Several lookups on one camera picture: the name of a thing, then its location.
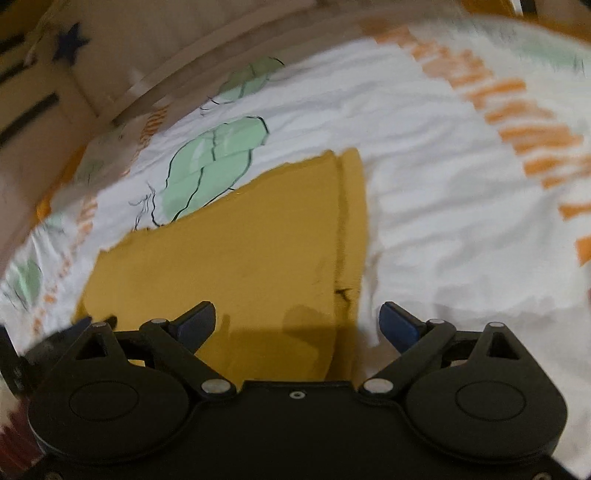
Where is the blue star sticker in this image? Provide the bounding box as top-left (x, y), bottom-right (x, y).
top-left (52, 22), bottom-right (90, 64)

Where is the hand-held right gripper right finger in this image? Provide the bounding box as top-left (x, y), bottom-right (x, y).
top-left (358, 301), bottom-right (532, 398)

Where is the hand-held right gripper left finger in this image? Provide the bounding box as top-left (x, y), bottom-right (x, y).
top-left (69, 301), bottom-right (237, 398)

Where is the yellow bedsheet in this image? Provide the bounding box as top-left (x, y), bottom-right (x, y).
top-left (34, 138), bottom-right (88, 222)

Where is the white leaf-printed blanket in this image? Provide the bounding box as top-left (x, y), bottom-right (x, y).
top-left (0, 13), bottom-right (591, 478)

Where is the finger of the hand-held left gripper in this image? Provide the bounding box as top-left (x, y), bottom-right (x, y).
top-left (21, 315), bottom-right (119, 366)

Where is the wooden bed frame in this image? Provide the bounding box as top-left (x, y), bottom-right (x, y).
top-left (0, 0), bottom-right (467, 278)

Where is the mustard yellow long-sleeve sweater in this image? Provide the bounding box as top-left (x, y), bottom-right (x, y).
top-left (74, 148), bottom-right (370, 383)

